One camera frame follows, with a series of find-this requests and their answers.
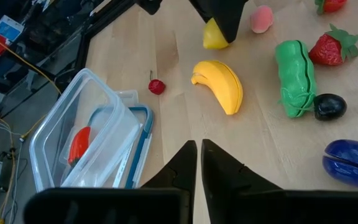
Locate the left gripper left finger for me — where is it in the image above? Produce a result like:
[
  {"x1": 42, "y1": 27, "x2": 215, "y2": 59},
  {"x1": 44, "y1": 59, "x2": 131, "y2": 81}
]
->
[{"x1": 141, "y1": 140, "x2": 198, "y2": 224}]

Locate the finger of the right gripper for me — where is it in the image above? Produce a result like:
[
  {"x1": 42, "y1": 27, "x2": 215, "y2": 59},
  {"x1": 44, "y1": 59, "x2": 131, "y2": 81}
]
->
[{"x1": 188, "y1": 0, "x2": 250, "y2": 44}]

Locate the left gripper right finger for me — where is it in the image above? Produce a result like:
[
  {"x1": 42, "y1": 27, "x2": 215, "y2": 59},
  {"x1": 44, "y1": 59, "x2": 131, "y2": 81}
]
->
[{"x1": 201, "y1": 139, "x2": 282, "y2": 224}]

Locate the yellow lemon toy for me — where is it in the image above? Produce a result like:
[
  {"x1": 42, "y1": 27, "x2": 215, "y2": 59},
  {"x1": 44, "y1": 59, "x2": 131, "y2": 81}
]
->
[{"x1": 202, "y1": 17, "x2": 230, "y2": 50}]

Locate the pink peach toy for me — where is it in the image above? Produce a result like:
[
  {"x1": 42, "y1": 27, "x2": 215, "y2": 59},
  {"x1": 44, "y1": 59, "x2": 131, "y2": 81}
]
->
[{"x1": 249, "y1": 4, "x2": 274, "y2": 34}]

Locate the yellow banana toy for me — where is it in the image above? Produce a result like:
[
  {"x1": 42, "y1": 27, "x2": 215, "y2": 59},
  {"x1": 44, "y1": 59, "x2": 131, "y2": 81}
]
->
[{"x1": 191, "y1": 59, "x2": 244, "y2": 116}]

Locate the small red cherry toy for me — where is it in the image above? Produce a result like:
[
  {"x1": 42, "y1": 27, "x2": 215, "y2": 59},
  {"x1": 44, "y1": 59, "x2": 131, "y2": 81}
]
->
[{"x1": 148, "y1": 70, "x2": 167, "y2": 96}]

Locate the green pea pod toy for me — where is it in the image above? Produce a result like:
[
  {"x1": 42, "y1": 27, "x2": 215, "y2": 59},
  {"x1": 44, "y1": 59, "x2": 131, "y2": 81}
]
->
[{"x1": 274, "y1": 39, "x2": 318, "y2": 119}]

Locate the red chili pepper toy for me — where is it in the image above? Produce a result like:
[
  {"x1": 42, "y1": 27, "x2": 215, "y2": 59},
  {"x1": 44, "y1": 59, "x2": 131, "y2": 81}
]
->
[{"x1": 67, "y1": 126, "x2": 92, "y2": 166}]

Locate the red strawberry toy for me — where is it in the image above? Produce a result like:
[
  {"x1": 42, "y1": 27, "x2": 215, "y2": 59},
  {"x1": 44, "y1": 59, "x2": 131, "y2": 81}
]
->
[{"x1": 314, "y1": 0, "x2": 348, "y2": 16}]

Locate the purple eggplant toy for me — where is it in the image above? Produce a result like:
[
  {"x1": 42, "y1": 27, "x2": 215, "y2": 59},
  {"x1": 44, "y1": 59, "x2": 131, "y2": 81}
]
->
[{"x1": 322, "y1": 139, "x2": 358, "y2": 192}]

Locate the clear plastic tupperware container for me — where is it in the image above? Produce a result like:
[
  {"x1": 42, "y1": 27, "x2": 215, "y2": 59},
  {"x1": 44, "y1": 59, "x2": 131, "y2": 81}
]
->
[{"x1": 29, "y1": 68, "x2": 143, "y2": 193}]

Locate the blue-rimmed clear container lid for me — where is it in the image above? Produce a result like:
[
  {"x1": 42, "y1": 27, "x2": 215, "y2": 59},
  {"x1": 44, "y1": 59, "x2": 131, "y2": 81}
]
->
[{"x1": 87, "y1": 89, "x2": 155, "y2": 190}]

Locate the strawberry toy with large leaves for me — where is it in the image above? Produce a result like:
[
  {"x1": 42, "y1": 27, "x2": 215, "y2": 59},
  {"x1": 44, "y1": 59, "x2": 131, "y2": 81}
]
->
[{"x1": 308, "y1": 23, "x2": 358, "y2": 67}]

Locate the black plum toy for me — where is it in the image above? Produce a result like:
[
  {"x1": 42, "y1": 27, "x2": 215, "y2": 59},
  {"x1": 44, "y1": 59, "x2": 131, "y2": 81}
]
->
[{"x1": 313, "y1": 93, "x2": 348, "y2": 122}]

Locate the blue and white box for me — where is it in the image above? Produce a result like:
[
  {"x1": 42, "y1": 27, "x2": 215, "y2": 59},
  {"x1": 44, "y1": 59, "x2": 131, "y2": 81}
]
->
[{"x1": 0, "y1": 14, "x2": 25, "y2": 43}]

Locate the yellow cable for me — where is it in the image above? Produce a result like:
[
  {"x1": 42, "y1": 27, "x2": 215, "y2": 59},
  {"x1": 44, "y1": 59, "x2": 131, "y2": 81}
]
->
[{"x1": 0, "y1": 27, "x2": 62, "y2": 96}]

